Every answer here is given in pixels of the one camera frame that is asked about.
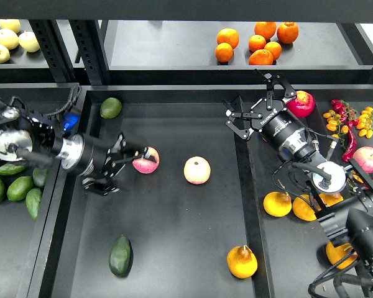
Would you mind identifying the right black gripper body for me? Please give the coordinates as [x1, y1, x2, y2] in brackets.
[251, 98, 315, 161]

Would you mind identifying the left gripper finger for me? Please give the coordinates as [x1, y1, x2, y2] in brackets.
[109, 133, 150, 165]
[80, 174, 121, 196]

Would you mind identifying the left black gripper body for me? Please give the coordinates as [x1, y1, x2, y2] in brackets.
[77, 135, 126, 178]

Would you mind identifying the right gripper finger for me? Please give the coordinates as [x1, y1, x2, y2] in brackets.
[254, 68, 297, 111]
[222, 96, 262, 140]

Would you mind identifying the dark green avocado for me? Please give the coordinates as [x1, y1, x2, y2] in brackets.
[108, 235, 131, 277]
[32, 168, 48, 187]

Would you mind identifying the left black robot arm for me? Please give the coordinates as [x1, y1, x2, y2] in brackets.
[0, 86, 155, 196]

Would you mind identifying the yellow pear under right arm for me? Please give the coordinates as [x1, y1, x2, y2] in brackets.
[325, 242, 357, 269]

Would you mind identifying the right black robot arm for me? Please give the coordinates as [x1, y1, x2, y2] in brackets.
[226, 74, 373, 297]

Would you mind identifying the green avocado top of tray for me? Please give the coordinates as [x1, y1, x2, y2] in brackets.
[100, 97, 122, 119]

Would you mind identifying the dark green avocado upright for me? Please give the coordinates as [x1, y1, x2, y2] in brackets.
[32, 168, 48, 187]

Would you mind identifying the green avocado lower cluster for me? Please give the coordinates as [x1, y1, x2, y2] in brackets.
[25, 187, 42, 220]

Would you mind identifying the green avocado cluster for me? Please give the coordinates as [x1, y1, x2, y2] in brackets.
[7, 176, 34, 202]
[25, 187, 42, 220]

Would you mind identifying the green avocado middle cluster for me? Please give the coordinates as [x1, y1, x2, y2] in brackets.
[7, 176, 34, 202]

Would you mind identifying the pale yellow pear right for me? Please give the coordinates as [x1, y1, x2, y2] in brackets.
[19, 31, 40, 53]

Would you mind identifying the orange on shelf front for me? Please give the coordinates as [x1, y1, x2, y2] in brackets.
[248, 49, 274, 65]

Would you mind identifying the orange on shelf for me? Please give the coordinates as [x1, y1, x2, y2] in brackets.
[248, 49, 274, 65]
[277, 22, 299, 44]
[248, 34, 267, 53]
[264, 42, 282, 61]
[216, 28, 239, 49]
[214, 42, 234, 63]
[254, 22, 277, 40]

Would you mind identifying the pink red apple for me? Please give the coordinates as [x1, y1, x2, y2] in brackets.
[132, 147, 160, 174]

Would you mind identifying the orange on shelf right center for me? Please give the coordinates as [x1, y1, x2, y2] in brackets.
[264, 42, 282, 61]

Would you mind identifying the red apple right tray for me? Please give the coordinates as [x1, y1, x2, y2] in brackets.
[287, 91, 316, 119]

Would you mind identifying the orange on shelf top right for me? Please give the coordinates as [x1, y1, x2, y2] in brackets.
[277, 22, 299, 44]

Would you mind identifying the orange cherry tomato cluster left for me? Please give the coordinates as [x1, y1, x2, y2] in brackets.
[323, 110, 349, 138]

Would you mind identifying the orange cherry tomato cluster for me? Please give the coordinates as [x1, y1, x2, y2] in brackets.
[323, 110, 349, 138]
[356, 106, 373, 139]

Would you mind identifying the orange on shelf lower left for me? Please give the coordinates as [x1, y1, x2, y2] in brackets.
[214, 42, 234, 63]

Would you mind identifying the orange on shelf far left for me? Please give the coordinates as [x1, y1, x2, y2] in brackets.
[216, 28, 239, 49]

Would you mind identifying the pale pink apple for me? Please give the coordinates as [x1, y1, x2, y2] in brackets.
[183, 156, 211, 185]

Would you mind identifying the red cherry tomato cluster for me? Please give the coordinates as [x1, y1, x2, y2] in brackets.
[331, 99, 359, 128]

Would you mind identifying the red chili pepper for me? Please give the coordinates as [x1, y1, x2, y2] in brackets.
[342, 129, 357, 162]

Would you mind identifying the orange cherry tomato cluster right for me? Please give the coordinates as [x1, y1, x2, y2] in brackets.
[356, 106, 373, 139]

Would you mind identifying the pink apple far right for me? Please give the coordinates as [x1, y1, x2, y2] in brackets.
[352, 147, 373, 173]

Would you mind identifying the black left tray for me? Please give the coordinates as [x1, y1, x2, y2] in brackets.
[0, 83, 78, 297]

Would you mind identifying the black tray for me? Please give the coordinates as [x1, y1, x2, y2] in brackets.
[27, 84, 373, 298]
[0, 83, 78, 297]

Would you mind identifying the black center tray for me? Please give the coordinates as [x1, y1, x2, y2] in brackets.
[27, 84, 373, 298]

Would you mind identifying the black shelf rack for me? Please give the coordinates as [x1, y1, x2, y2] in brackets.
[0, 1, 373, 85]

